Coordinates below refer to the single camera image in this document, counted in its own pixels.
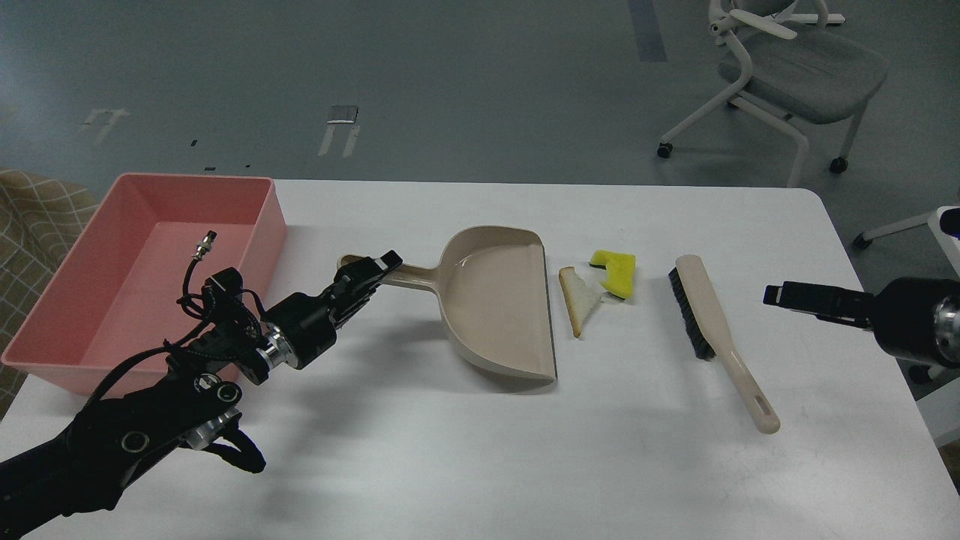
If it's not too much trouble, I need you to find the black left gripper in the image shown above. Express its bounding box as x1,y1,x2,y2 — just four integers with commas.
265,250,404,370

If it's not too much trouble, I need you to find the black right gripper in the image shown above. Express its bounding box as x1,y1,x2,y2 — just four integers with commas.
763,277,950,359

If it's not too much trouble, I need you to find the beige plastic dustpan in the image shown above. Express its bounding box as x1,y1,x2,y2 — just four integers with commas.
382,226,558,384

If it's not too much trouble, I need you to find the beige hand brush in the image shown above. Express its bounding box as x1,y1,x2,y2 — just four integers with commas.
667,255,782,434

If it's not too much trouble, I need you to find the white bread slice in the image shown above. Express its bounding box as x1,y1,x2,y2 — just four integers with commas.
559,266,602,338

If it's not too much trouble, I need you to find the yellow sponge piece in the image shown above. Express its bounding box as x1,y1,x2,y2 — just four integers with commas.
589,250,637,300

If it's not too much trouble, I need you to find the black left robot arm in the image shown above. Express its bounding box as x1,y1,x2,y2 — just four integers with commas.
1,230,403,539

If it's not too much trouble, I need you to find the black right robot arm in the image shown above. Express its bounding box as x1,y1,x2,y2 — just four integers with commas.
763,277,959,369

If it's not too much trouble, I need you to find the pink plastic bin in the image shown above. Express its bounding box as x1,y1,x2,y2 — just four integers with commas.
2,173,286,396

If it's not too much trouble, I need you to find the grey white office chair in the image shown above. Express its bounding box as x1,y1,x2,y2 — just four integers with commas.
657,1,890,188

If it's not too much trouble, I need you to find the beige checkered cloth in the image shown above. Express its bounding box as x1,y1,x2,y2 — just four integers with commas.
0,169,102,417

